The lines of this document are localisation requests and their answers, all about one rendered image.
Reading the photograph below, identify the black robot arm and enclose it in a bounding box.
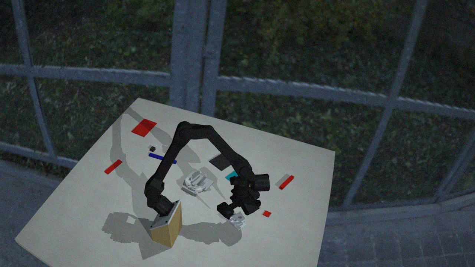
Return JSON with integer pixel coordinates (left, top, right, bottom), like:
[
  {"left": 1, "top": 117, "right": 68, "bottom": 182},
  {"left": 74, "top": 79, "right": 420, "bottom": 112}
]
[{"left": 144, "top": 121, "right": 270, "bottom": 217}]

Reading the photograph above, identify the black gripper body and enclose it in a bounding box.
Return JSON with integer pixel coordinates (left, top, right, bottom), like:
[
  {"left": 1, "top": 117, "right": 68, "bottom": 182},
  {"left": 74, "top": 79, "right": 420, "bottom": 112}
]
[{"left": 217, "top": 187, "right": 260, "bottom": 218}]

